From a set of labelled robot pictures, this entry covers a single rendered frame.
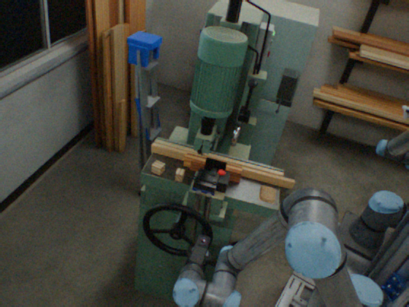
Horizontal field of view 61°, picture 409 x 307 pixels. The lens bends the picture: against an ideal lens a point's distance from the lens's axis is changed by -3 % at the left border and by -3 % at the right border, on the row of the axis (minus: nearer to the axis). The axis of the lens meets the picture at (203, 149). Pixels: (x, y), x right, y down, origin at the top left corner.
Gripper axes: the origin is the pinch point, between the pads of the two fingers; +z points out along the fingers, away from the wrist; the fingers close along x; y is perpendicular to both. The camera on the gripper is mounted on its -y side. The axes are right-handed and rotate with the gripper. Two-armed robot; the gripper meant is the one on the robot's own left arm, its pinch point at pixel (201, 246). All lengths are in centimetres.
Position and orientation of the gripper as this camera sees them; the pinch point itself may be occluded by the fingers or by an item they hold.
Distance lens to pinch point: 138.9
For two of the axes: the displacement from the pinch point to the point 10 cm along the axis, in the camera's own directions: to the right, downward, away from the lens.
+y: -3.1, 9.4, 1.2
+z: 1.2, -0.8, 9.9
